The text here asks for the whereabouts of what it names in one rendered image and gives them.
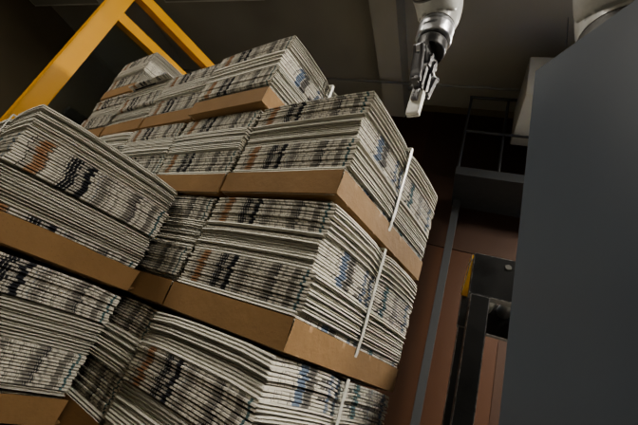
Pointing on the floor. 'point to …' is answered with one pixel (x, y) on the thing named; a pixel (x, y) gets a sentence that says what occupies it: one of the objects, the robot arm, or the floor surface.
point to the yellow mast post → (77, 48)
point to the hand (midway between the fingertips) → (415, 103)
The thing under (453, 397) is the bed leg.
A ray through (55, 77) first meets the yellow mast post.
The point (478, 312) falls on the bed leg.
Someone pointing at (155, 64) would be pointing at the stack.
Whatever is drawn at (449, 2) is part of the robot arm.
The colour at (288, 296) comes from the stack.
